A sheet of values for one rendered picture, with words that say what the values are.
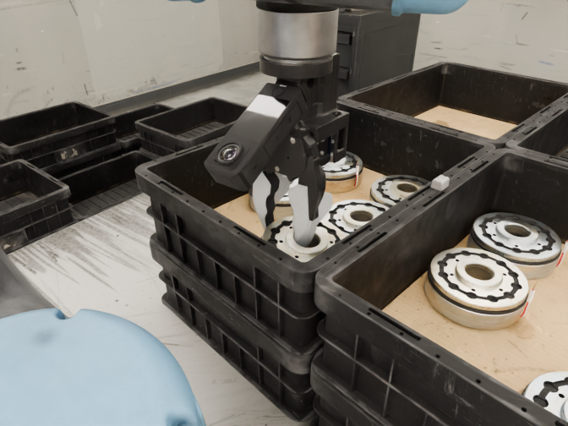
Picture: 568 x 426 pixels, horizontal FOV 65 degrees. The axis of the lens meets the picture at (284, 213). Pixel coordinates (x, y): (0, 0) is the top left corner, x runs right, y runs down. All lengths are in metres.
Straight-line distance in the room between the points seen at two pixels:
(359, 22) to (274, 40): 1.60
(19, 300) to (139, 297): 0.47
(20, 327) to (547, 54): 3.81
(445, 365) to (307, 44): 0.28
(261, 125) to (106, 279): 0.46
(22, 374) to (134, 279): 0.58
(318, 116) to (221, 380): 0.35
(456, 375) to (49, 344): 0.25
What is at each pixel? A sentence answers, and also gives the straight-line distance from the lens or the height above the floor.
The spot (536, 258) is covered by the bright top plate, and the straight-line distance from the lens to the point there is 0.59.
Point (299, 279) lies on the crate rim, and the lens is 0.40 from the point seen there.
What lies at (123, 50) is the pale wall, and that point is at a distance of 3.75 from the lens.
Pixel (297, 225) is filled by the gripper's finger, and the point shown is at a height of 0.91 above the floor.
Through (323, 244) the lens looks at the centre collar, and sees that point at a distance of 0.50.
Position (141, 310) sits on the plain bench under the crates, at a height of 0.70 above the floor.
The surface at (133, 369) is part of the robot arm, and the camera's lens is 0.20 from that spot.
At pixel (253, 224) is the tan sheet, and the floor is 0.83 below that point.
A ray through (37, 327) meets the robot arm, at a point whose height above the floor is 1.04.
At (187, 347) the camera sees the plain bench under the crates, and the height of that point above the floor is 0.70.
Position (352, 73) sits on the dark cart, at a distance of 2.06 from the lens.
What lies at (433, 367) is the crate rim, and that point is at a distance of 0.35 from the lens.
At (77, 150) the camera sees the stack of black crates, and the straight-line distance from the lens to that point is 1.81.
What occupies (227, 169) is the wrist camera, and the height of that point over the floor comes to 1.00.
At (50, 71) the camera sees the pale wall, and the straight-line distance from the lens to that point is 3.50.
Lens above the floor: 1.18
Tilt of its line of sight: 32 degrees down
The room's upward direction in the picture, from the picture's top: straight up
